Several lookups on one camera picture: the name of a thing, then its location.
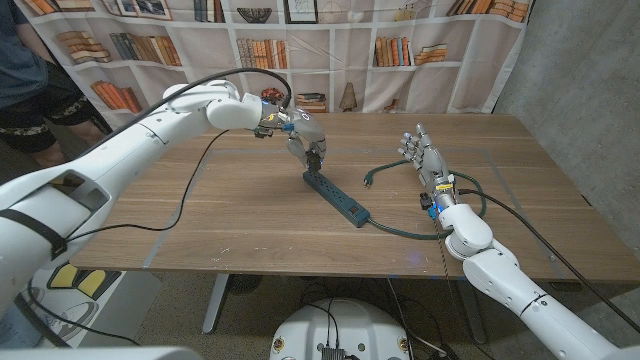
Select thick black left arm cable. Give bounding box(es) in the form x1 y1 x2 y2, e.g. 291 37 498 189
77 67 294 159

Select standing person in dark shorts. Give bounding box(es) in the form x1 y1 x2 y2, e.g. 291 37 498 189
0 0 109 169

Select yellow and black foot pedal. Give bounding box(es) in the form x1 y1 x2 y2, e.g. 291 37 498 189
47 263 124 300

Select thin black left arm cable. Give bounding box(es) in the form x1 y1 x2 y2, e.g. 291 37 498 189
27 128 230 347

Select white floor board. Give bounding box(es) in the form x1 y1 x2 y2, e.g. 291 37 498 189
29 264 164 349

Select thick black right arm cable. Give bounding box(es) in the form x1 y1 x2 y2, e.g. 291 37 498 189
457 187 640 335

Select grey table leg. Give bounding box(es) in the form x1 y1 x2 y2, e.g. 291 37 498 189
202 273 230 335
455 278 489 345

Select green power strip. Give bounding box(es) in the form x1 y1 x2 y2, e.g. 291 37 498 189
302 169 372 229

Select printed bookshelf backdrop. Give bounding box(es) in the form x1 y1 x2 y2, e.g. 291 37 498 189
12 0 531 151

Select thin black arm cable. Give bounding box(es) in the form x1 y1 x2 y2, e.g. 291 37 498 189
27 128 230 347
432 212 481 360

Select seated person in jeans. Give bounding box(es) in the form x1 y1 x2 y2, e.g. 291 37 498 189
0 309 31 349

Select white robot torso base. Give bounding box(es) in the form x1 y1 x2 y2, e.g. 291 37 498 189
268 298 415 360

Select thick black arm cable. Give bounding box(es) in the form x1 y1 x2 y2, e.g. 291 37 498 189
457 187 640 335
77 67 294 159

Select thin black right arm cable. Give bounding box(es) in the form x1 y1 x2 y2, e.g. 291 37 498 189
432 212 481 360

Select black round floor fan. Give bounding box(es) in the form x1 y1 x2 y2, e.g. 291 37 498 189
227 273 264 296

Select grey tape outline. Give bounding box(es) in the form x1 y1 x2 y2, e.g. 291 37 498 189
143 147 569 279

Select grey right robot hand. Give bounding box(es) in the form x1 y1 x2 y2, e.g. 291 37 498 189
398 123 458 212

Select green power strip cord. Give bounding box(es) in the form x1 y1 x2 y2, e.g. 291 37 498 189
362 159 489 241

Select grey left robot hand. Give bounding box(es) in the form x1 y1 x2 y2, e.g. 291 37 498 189
259 102 329 174

